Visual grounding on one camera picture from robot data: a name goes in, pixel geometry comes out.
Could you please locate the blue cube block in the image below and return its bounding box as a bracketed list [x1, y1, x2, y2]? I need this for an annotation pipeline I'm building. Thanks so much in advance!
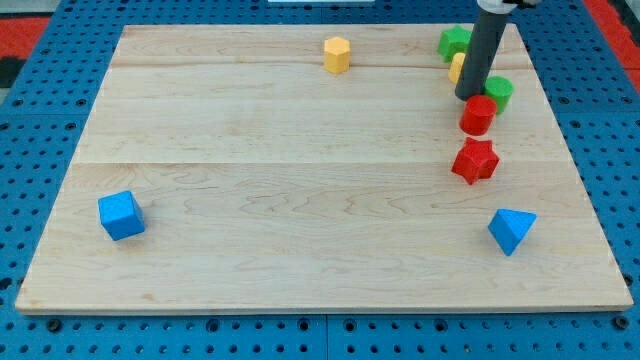
[98, 190, 145, 241]

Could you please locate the red star block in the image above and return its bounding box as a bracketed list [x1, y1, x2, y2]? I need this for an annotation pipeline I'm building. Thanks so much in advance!
[451, 137, 500, 185]

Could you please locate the light wooden board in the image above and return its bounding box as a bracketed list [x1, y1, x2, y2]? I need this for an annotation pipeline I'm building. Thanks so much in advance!
[15, 24, 633, 315]

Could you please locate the yellow block behind rod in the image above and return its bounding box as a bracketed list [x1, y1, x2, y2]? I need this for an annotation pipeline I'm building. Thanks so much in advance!
[448, 52, 466, 84]

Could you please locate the yellow hexagon block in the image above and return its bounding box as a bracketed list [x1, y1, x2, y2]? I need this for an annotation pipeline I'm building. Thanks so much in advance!
[324, 37, 351, 74]

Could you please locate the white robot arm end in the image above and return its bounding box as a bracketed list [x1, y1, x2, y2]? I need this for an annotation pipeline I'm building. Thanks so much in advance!
[477, 0, 542, 15]

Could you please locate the green star block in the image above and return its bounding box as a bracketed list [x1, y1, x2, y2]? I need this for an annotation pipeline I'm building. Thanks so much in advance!
[437, 25, 472, 63]

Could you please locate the blue triangular prism block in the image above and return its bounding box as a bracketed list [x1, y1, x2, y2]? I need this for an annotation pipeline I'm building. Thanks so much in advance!
[488, 208, 537, 256]

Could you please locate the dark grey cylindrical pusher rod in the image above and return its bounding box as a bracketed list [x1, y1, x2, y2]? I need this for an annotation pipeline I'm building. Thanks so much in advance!
[455, 9, 510, 101]

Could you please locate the red cylinder block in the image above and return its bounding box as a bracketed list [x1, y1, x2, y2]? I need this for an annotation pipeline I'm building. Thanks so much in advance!
[459, 95, 498, 136]

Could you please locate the green cylinder block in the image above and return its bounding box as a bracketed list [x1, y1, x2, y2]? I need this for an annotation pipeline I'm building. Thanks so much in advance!
[483, 76, 515, 115]

